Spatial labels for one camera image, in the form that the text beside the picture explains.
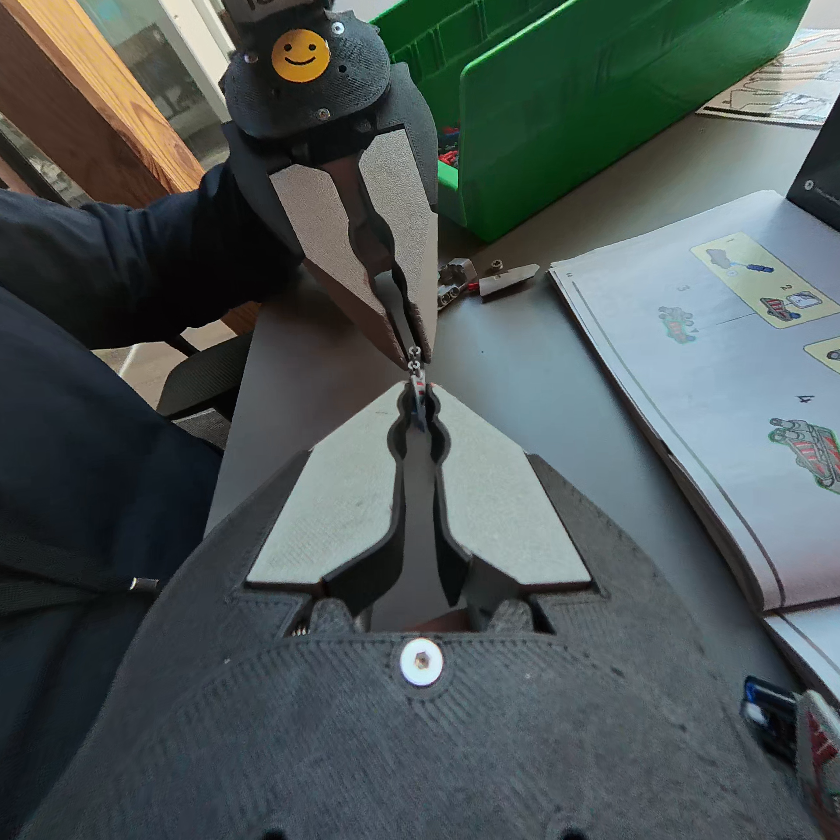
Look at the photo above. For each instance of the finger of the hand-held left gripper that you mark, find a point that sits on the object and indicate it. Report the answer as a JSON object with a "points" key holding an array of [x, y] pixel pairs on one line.
{"points": [[403, 197], [315, 216]]}

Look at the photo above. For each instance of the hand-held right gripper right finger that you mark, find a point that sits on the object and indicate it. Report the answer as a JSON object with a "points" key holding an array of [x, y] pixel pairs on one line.
{"points": [[505, 518]]}

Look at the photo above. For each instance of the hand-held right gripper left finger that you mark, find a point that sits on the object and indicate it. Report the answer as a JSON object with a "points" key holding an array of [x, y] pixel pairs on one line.
{"points": [[328, 512]]}

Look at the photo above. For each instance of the grey lego panel blue pin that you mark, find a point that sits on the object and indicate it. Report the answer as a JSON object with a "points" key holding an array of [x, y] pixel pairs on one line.
{"points": [[417, 400]]}

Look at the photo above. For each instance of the person's left forearm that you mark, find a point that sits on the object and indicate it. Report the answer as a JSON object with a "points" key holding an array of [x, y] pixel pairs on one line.
{"points": [[131, 262]]}

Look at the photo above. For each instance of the pile of small lego pieces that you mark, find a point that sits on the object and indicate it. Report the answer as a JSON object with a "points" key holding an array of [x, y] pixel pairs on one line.
{"points": [[449, 154]]}

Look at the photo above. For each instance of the grey angled lego beam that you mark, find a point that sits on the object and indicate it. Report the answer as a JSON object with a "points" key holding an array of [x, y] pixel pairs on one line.
{"points": [[456, 279]]}

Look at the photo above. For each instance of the grey lego panel piece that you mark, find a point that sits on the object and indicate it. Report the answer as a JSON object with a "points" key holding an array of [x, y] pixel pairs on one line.
{"points": [[508, 282]]}

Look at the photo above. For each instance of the lego instruction booklet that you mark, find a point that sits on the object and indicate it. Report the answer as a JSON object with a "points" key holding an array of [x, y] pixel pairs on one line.
{"points": [[689, 394]]}

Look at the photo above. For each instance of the lego car model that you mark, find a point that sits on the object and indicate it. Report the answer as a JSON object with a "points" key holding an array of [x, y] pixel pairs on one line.
{"points": [[814, 741]]}

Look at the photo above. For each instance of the black lego box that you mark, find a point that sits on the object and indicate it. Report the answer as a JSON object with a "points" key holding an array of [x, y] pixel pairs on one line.
{"points": [[820, 184]]}

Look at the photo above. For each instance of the black office chair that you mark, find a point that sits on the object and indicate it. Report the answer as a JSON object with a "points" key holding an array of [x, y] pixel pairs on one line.
{"points": [[203, 387]]}

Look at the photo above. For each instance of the glass window pane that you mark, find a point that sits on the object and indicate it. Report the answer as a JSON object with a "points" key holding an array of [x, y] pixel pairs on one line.
{"points": [[164, 65]]}

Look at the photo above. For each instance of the green plastic bin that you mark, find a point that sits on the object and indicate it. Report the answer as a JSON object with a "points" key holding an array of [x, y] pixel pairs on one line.
{"points": [[590, 98]]}

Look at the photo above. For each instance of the person's dark clothed legs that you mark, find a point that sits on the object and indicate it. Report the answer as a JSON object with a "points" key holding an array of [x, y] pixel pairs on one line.
{"points": [[65, 459]]}

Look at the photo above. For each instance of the printed paper sheet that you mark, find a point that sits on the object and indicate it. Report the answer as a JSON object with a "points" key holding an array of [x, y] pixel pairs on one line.
{"points": [[781, 85]]}

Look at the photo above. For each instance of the wooden post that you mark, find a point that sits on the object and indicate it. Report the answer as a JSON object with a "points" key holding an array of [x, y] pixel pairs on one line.
{"points": [[79, 98]]}

